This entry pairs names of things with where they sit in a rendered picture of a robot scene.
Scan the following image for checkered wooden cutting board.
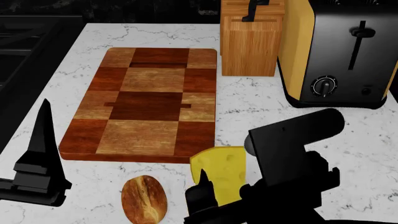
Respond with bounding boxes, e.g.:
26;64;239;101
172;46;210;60
58;47;218;164

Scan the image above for oval brown bread loaf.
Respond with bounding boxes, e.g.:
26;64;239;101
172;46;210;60
121;174;169;224

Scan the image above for wooden knife block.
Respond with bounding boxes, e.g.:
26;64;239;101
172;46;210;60
220;0;286;78

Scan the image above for black toaster dial knob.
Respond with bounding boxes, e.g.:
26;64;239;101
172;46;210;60
310;75;339;98

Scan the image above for black toaster lever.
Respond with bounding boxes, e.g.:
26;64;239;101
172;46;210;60
348;26;376;39

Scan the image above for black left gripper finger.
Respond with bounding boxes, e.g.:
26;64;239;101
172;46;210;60
49;130;73;191
13;98;57;195

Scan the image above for yellow cheese wedge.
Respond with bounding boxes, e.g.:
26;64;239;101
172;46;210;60
189;146;248;207

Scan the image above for black and yellow toaster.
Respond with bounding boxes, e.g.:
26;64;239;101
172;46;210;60
276;0;398;110

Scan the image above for black knife handle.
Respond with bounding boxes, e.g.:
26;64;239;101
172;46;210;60
241;0;271;23

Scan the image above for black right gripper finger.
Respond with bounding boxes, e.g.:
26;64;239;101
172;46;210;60
238;183;265;203
197;168;220;208

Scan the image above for black stove top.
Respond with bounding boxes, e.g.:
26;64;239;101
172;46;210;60
0;14;85;154

